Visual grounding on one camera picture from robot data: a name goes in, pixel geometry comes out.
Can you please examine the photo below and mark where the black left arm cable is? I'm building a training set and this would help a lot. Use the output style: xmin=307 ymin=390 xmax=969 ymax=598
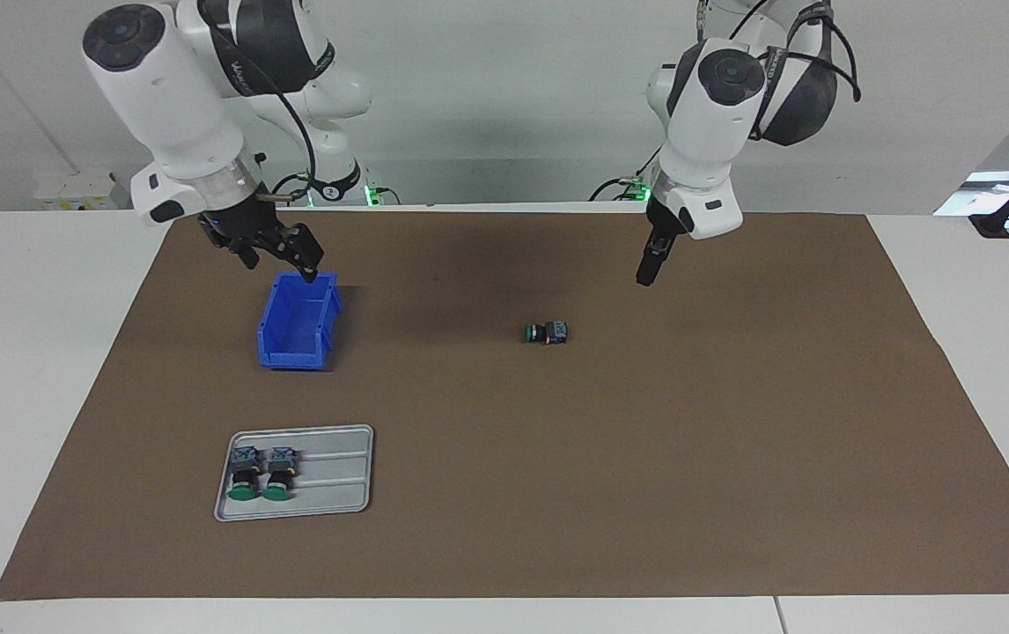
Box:
xmin=729 ymin=0 xmax=863 ymax=105

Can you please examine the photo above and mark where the black base cable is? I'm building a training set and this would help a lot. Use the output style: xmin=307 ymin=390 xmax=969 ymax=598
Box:
xmin=590 ymin=145 xmax=659 ymax=202
xmin=267 ymin=172 xmax=310 ymax=209

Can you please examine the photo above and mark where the blue plastic storage bin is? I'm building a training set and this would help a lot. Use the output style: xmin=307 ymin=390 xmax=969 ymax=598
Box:
xmin=257 ymin=271 xmax=342 ymax=372

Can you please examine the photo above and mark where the brown paper table mat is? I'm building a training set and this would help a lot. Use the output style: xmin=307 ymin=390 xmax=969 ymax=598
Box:
xmin=0 ymin=208 xmax=1009 ymax=601

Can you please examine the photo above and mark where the white cardboard box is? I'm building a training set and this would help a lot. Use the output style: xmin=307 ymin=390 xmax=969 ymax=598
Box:
xmin=33 ymin=169 xmax=118 ymax=211

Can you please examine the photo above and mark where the silver metal tray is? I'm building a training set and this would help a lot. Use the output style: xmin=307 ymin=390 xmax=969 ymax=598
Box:
xmin=213 ymin=424 xmax=375 ymax=523

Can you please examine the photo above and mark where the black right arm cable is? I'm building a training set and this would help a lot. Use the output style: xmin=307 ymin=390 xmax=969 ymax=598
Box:
xmin=230 ymin=33 xmax=319 ymax=207

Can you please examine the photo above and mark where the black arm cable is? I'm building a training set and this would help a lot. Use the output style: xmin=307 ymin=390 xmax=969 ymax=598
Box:
xmin=729 ymin=0 xmax=863 ymax=105
xmin=230 ymin=33 xmax=319 ymax=207

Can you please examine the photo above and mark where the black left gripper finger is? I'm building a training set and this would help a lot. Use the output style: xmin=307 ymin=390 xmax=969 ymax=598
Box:
xmin=636 ymin=234 xmax=671 ymax=288

